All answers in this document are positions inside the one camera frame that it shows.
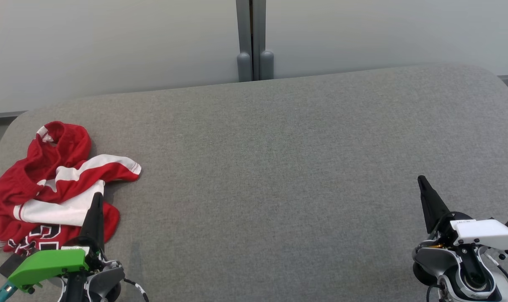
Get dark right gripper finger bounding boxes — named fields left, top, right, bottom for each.
left=417, top=175, right=451, bottom=235

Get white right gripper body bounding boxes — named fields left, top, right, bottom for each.
left=429, top=212, right=508, bottom=253

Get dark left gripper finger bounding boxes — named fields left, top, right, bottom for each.
left=79, top=192, right=105, bottom=253

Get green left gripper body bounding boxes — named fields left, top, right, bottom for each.
left=8, top=237, right=108, bottom=294

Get red white basketball jersey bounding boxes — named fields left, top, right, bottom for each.
left=0, top=154, right=142, bottom=256

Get red white Bulls shorts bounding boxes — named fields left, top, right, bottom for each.
left=0, top=121, right=93, bottom=210

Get left camera cable teal plug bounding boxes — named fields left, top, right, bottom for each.
left=0, top=280, right=19, bottom=302

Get grey partition post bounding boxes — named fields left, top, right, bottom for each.
left=253, top=0, right=275, bottom=81
left=236, top=0, right=254, bottom=83

